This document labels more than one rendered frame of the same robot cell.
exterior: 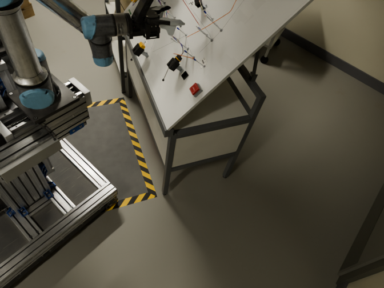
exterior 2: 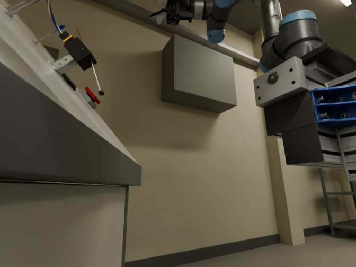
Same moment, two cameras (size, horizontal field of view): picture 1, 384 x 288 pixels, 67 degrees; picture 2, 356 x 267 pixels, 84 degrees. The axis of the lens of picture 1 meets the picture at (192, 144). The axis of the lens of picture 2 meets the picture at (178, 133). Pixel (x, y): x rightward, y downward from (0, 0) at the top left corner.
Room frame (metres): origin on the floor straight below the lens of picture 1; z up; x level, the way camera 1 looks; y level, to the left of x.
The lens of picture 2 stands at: (1.57, 0.62, 0.79)
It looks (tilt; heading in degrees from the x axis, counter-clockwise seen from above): 16 degrees up; 210
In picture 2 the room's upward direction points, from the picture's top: 1 degrees counter-clockwise
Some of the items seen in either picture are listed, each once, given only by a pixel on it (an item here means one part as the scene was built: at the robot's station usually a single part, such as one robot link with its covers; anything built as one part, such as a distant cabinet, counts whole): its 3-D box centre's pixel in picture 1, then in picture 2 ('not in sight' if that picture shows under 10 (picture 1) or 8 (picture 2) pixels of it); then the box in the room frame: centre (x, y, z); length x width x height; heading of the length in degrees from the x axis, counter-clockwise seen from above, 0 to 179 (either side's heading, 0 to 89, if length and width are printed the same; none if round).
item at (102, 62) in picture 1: (101, 48); (216, 26); (0.89, 0.42, 1.46); 0.11 x 0.08 x 0.11; 33
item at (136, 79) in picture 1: (135, 68); not in sight; (1.80, 0.58, 0.60); 0.55 x 0.02 x 0.39; 32
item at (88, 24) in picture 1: (98, 27); (214, 11); (0.87, 0.41, 1.56); 0.11 x 0.08 x 0.09; 123
